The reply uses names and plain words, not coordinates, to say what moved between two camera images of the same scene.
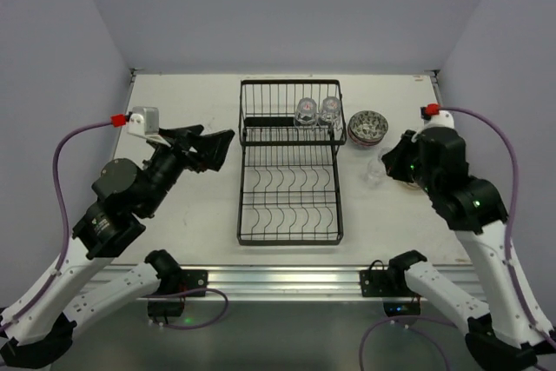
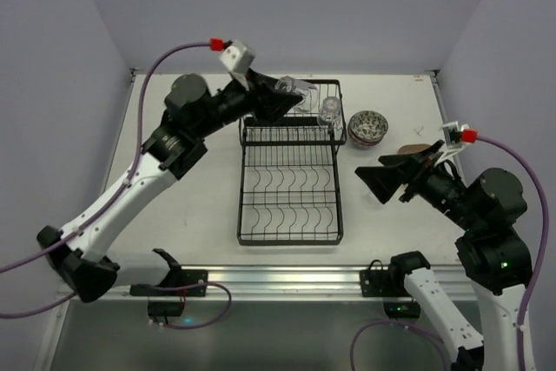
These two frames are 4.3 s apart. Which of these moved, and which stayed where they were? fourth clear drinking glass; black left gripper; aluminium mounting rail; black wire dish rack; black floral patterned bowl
Moved: black left gripper
Stayed: fourth clear drinking glass; black wire dish rack; aluminium mounting rail; black floral patterned bowl
